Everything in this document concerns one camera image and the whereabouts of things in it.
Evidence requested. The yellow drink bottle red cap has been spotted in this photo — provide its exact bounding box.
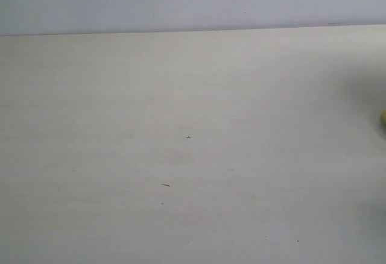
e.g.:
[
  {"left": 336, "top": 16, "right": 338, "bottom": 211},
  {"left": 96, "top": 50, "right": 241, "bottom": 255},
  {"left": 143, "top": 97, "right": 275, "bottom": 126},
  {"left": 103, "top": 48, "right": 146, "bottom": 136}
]
[{"left": 380, "top": 110, "right": 386, "bottom": 127}]

